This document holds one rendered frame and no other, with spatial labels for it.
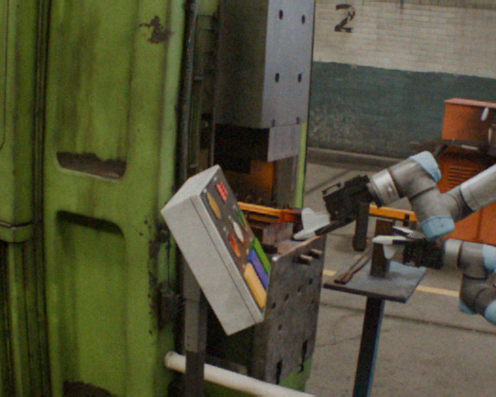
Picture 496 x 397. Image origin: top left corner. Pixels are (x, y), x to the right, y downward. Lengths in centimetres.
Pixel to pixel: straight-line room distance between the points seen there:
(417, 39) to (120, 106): 784
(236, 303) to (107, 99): 77
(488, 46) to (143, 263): 796
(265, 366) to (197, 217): 82
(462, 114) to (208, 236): 417
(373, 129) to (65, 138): 786
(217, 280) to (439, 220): 51
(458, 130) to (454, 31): 420
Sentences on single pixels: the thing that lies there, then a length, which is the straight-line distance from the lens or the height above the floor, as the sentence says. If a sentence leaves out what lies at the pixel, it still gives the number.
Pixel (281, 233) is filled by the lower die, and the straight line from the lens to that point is 200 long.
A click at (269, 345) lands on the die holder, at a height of 64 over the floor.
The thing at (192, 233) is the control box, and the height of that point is 112.
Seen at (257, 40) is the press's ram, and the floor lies 151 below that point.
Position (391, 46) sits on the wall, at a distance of 947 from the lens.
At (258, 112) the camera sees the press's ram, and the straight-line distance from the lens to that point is 179.
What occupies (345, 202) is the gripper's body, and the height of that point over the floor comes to 115.
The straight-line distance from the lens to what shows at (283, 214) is 197.
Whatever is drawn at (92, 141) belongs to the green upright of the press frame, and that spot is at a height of 121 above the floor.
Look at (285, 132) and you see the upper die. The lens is 193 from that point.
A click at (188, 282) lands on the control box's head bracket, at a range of 146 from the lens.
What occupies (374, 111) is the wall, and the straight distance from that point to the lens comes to 952.
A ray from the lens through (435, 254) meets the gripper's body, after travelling 184.
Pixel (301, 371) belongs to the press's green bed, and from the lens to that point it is 230.
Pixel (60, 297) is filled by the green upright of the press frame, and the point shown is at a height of 73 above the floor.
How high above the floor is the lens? 146
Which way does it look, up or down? 13 degrees down
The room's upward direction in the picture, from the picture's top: 4 degrees clockwise
